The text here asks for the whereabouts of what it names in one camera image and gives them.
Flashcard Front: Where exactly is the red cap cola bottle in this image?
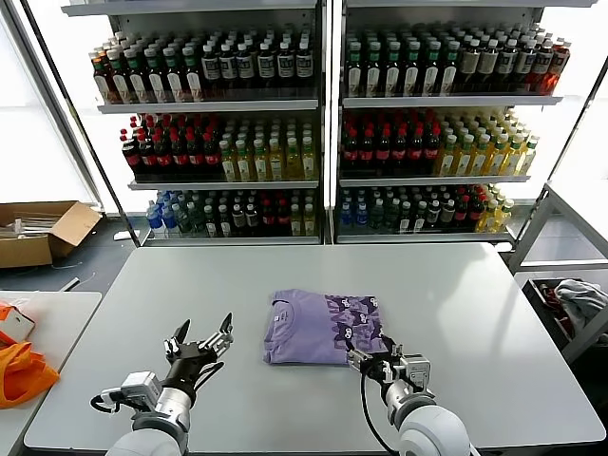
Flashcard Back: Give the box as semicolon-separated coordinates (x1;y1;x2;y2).
170;132;190;179
260;199;276;237
202;132;221;180
121;127;143;176
468;194;486;233
407;124;425;164
275;199;291;237
186;132;205;179
341;126;360;165
154;133;174;178
453;195;471;233
374;125;392;165
422;123;441;163
138;133;159;177
390;125;409;164
357;126;376;165

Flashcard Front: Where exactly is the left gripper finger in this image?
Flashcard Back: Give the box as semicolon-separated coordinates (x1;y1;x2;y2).
199;311;236;355
162;318;192;355

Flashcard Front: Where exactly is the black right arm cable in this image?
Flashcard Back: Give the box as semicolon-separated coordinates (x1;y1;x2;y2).
357;369;401;456

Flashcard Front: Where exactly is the dark storage bin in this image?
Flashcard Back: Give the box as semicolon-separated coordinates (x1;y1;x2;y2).
523;277;608;343

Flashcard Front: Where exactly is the wide grey frame post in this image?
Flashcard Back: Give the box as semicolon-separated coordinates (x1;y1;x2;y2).
0;0;104;210

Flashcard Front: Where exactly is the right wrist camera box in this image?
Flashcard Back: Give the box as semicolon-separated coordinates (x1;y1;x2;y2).
398;351;433;390

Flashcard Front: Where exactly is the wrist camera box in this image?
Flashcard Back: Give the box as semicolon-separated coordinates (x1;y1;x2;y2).
120;370;163;406
398;351;433;390

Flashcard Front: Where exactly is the orange fabric bag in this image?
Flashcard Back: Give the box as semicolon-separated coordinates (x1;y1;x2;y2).
0;340;61;409

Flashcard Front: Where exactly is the orange and white carton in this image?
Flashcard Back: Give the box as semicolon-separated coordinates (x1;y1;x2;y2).
0;297;37;352

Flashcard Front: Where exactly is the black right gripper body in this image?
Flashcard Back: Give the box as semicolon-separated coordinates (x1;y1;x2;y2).
365;355;403;388

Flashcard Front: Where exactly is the grey metal shelving rack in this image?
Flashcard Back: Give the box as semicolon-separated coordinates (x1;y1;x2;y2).
61;0;333;247
331;0;599;248

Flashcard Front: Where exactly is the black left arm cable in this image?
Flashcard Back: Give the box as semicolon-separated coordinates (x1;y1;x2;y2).
89;362;225;415

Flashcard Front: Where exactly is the green tinted drink bottle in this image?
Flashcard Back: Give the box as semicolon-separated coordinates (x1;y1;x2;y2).
383;199;399;234
177;201;195;237
369;199;385;234

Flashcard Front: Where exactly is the grey crumpled garment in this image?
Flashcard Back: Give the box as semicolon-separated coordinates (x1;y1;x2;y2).
553;278;608;333

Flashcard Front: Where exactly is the red crumpled garment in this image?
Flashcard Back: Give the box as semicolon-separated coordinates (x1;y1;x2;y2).
541;283;578;336

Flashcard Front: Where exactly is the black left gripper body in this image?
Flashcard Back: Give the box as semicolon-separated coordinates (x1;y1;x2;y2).
162;342;219;389

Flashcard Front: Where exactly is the thin dark metal pole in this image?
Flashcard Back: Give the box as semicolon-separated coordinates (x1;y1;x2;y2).
513;60;608;246
19;0;142;247

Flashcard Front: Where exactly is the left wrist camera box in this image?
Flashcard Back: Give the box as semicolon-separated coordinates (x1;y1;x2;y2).
120;370;163;406

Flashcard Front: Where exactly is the red drink bottle white label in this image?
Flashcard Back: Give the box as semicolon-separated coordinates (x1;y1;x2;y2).
530;38;555;93
545;37;573;93

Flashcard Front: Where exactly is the dark drink bottle white label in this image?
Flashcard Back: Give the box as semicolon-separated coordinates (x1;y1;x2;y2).
200;43;222;96
294;40;314;93
495;38;519;93
275;41;295;94
237;42;257;95
219;42;239;95
256;41;276;94
513;38;537;93

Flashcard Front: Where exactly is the dark drink bottle beige label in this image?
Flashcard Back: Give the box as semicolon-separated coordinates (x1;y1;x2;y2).
477;39;500;94
458;39;481;94

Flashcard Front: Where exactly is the white side table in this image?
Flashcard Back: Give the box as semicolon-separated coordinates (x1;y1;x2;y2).
0;291;104;456

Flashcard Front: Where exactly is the purple t-shirt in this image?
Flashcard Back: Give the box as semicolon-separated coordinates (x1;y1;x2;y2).
262;288;395;367

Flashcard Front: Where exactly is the dark tea bottle green neck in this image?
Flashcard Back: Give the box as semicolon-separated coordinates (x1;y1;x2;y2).
440;40;460;94
144;47;167;104
422;41;441;95
125;47;149;104
402;41;421;95
346;41;364;95
107;48;131;105
181;45;204;103
364;41;383;95
162;46;186;103
383;41;402;95

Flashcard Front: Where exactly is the grey metal frame cart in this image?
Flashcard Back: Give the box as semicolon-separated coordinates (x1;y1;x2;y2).
508;182;608;367

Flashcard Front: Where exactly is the open cardboard box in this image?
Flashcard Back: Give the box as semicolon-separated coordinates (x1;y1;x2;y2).
0;199;103;268

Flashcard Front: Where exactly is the blue label water bottle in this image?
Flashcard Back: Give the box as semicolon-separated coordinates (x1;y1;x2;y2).
338;201;355;234
353;201;371;234
144;199;165;238
161;201;181;238

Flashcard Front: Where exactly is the white strips bundle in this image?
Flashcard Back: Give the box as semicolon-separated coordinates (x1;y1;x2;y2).
0;216;64;238

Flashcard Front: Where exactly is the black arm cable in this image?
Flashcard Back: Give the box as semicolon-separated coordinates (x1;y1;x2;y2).
89;362;225;415
357;369;401;456

